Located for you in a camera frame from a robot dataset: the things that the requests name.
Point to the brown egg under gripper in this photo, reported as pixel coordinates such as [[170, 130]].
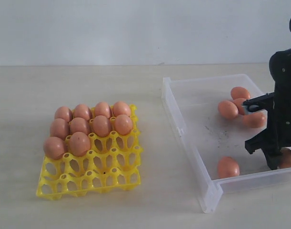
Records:
[[238, 102]]

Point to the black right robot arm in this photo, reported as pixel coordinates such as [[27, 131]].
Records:
[[279, 118]]

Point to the brown egg placed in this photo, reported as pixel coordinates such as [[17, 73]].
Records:
[[64, 112], [82, 111], [121, 108], [103, 108]]

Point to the brown egg cluster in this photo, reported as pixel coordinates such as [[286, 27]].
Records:
[[59, 128]]

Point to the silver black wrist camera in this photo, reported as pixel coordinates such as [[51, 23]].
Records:
[[263, 102]]

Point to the clear plastic bin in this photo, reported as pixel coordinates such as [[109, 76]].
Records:
[[191, 106]]

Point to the yellow plastic egg tray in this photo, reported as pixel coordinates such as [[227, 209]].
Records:
[[111, 162]]

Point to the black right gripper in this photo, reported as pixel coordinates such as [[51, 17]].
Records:
[[271, 144]]

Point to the brown egg with line mark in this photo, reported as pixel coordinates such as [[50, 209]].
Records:
[[101, 126]]

